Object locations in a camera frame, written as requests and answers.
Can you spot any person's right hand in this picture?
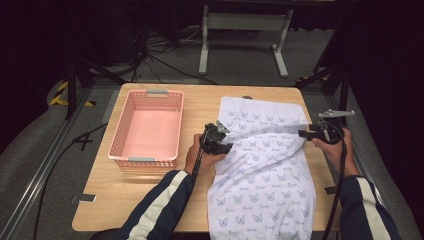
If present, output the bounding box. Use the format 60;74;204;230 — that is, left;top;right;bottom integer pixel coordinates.
311;128;355;167

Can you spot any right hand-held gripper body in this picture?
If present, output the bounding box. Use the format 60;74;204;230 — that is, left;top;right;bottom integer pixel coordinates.
309;108;356;145

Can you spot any black metal stand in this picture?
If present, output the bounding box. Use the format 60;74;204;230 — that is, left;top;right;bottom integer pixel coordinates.
294;63;351;127

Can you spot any white printed cloth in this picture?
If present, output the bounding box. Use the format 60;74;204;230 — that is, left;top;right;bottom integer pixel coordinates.
206;96;318;240

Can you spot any left hand-held gripper black cable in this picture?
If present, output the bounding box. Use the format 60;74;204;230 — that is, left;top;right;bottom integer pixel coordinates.
191;128;209;184

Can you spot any person's left hand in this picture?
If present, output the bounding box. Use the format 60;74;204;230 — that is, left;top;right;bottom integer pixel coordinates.
184;133;228;176

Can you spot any grey metal desk frame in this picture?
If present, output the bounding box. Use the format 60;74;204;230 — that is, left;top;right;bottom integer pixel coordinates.
198;4;294;79

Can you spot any black tripod stand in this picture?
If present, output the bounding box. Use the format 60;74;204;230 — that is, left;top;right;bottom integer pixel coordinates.
64;49;128;121

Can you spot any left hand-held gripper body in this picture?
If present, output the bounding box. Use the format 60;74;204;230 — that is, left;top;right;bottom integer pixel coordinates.
201;120;231;155

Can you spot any hand-held gripper black cable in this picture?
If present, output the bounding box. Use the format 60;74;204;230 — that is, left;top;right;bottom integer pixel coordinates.
321;121;348;240
191;128;209;184

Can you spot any tangle of black cables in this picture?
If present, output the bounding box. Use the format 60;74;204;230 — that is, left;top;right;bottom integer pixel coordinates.
129;28;218;86

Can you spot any metal floor rail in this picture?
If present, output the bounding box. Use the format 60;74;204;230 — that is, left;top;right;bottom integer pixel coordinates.
324;94;401;240
0;88;93;240

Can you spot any pink plastic basket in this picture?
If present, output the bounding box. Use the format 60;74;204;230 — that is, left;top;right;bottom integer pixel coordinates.
107;89;185;168

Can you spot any right hand-held gripper black cable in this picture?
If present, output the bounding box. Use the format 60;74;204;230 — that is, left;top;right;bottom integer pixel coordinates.
321;121;348;240

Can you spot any black floor cable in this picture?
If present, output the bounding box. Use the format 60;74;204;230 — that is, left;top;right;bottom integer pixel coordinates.
33;123;109;240

